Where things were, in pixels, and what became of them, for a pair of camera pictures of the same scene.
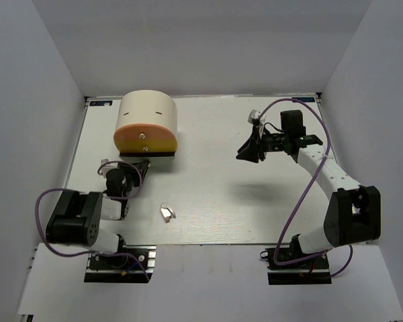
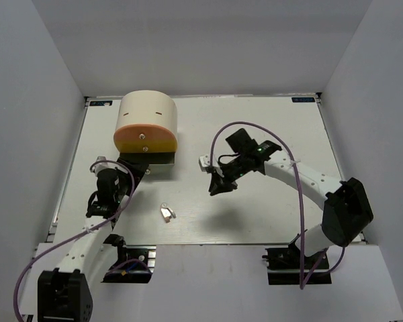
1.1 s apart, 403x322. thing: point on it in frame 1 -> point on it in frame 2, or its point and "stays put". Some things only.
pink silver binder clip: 166,212 stays put
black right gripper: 256,143 -> 221,183
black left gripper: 139,170 stays put
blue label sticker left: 93,103 stays put
